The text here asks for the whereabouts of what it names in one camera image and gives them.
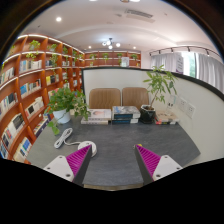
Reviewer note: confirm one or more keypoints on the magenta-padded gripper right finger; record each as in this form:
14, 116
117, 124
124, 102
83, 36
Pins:
165, 166

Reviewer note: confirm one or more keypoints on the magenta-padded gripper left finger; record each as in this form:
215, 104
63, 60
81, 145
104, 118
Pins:
60, 166

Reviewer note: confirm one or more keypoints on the red spine book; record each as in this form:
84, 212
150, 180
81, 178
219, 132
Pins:
165, 122

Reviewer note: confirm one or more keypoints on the leafy plant in white pot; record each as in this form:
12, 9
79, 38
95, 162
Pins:
62, 116

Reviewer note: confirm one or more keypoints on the small tree in black pot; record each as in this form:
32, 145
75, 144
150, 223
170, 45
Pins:
147, 115

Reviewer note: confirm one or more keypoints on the thick white book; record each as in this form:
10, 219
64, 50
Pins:
93, 122

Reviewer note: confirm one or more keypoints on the dark blue thick book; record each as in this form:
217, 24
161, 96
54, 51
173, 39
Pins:
124, 121

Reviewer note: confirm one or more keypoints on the clear sign stand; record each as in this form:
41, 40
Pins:
171, 102

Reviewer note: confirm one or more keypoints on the tan padded chair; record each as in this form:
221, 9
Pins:
104, 98
135, 97

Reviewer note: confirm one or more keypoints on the orange bookshelf unit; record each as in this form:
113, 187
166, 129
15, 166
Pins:
26, 90

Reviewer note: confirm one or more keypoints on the white curtain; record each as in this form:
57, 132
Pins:
206, 70

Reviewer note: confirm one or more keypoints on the ceiling globe chandelier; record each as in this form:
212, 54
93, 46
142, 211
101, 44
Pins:
110, 43

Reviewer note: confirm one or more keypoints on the recessed ceiling lights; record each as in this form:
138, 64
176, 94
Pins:
58, 19

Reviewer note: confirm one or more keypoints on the ceiling air vent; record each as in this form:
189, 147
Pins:
139, 15

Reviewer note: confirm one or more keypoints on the white wall socket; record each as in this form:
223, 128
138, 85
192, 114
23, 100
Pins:
190, 110
182, 104

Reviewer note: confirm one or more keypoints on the black track light rail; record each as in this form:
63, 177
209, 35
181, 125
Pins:
183, 48

